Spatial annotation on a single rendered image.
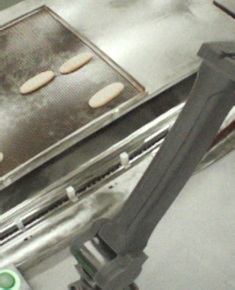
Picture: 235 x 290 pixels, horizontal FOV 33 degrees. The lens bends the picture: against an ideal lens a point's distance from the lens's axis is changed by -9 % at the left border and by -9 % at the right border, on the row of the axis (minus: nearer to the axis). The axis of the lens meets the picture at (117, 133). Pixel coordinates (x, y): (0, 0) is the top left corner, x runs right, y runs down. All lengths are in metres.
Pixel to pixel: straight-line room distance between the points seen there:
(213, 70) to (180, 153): 0.12
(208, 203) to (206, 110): 0.39
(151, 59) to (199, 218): 0.46
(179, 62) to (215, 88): 0.59
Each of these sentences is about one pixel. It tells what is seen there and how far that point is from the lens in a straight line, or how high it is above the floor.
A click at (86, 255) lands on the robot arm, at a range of 0.65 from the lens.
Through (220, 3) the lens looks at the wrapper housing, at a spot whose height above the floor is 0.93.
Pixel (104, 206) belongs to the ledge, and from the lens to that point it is 0.84.
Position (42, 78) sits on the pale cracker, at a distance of 1.04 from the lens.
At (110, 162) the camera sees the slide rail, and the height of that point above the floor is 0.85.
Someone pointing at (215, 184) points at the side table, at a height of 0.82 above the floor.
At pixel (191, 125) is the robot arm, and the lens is 0.54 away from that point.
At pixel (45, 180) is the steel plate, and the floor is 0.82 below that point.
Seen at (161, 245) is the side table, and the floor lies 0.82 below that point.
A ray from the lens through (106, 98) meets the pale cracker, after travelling 0.98.
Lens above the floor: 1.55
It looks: 46 degrees down
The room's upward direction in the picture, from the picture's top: 6 degrees counter-clockwise
